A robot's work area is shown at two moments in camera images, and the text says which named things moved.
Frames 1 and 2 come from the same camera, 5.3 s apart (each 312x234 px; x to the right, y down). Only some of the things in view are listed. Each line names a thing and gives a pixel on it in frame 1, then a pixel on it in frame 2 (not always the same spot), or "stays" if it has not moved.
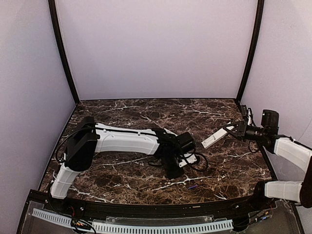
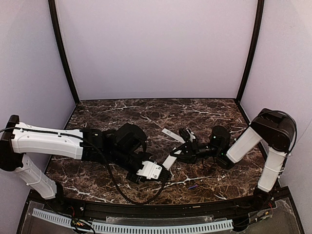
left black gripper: x=172 y=169 → x=136 y=177
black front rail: x=114 y=209 stays
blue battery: x=189 y=188 stays
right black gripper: x=239 y=128 → x=191 y=148
